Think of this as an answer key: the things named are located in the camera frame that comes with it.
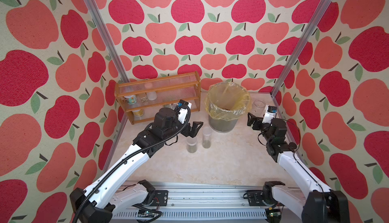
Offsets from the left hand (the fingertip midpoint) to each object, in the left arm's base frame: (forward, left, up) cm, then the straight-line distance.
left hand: (196, 122), depth 68 cm
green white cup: (+25, +40, -11) cm, 49 cm away
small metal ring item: (+26, +33, -12) cm, 44 cm away
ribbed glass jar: (+24, -41, -17) cm, 51 cm away
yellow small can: (+24, +39, -23) cm, 51 cm away
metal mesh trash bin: (+17, -18, -28) cm, 38 cm away
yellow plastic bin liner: (+28, -20, -15) cm, 37 cm away
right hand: (+10, -34, -9) cm, 37 cm away
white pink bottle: (+30, +29, -12) cm, 43 cm away
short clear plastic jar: (-1, +2, -19) cm, 19 cm away
